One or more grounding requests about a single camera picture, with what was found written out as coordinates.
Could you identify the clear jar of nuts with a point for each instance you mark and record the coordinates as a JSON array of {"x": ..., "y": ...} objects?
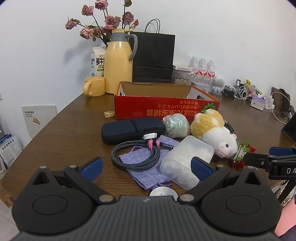
[{"x": 182, "y": 80}]

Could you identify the red cardboard box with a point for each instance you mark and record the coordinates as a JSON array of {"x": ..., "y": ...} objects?
[{"x": 150, "y": 109}]

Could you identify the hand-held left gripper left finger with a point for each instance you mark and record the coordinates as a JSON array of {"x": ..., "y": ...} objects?
[{"x": 92, "y": 168}]

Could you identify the colourful snack packets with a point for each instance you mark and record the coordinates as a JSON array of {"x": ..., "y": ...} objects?
[{"x": 253, "y": 88}]

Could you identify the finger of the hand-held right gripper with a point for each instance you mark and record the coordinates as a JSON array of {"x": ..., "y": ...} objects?
[
  {"x": 279, "y": 150},
  {"x": 254, "y": 160}
]

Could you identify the white milk carton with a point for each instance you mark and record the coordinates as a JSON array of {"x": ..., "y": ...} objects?
[{"x": 97, "y": 62}]

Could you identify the dark blue zip case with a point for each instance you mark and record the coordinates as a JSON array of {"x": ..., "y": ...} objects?
[{"x": 124, "y": 131}]

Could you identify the white printed tin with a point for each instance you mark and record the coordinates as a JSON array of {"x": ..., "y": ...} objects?
[{"x": 203, "y": 88}]

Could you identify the large white bottle cap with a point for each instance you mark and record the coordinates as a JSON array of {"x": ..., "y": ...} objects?
[
  {"x": 149, "y": 135},
  {"x": 163, "y": 192}
]

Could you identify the white flat box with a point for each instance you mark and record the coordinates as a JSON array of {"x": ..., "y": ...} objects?
[{"x": 182, "y": 67}]

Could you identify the yellow thermos jug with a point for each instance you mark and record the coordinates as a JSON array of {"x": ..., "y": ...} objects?
[{"x": 118, "y": 67}]

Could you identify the yellow mug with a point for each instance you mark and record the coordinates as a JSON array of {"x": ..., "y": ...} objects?
[{"x": 96, "y": 87}]

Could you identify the dark brown stand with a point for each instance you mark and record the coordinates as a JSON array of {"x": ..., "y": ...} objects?
[{"x": 283, "y": 102}]

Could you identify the iridescent ball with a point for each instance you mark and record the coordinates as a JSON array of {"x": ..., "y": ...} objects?
[{"x": 177, "y": 126}]

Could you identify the black paper bag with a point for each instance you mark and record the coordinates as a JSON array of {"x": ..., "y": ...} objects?
[{"x": 152, "y": 58}]

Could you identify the purple cloth pouch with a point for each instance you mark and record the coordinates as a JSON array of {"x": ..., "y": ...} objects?
[{"x": 148, "y": 178}]

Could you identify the red rose hair clip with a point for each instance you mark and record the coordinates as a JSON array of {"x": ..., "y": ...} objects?
[{"x": 238, "y": 164}]

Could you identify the purple tissue box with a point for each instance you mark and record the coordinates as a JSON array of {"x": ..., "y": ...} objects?
[{"x": 257, "y": 103}]

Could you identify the white and yellow plush sheep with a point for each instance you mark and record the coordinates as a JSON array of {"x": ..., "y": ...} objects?
[{"x": 215, "y": 136}]

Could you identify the white sign board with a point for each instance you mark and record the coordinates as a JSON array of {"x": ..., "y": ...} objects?
[{"x": 39, "y": 119}]

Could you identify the stack of blue booklets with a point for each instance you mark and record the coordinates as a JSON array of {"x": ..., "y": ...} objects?
[{"x": 9, "y": 149}]

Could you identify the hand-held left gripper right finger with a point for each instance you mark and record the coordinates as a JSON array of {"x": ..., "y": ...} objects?
[{"x": 201, "y": 168}]

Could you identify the dried pink rose bouquet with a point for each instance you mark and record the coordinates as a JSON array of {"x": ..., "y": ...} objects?
[{"x": 112, "y": 22}]

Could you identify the white charger block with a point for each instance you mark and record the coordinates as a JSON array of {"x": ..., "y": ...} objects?
[{"x": 269, "y": 103}]

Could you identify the person's right forearm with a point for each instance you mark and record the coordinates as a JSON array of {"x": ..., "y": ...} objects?
[{"x": 286, "y": 220}]

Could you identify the translucent plastic container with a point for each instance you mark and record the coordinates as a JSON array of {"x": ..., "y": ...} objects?
[{"x": 180, "y": 162}]

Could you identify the brown cardboard carton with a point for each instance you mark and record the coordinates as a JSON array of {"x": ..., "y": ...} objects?
[{"x": 5, "y": 197}]

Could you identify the white robot toy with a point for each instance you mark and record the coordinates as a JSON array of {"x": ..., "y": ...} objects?
[{"x": 219, "y": 84}]

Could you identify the black angled panel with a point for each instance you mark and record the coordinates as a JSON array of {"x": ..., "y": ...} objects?
[{"x": 290, "y": 129}]

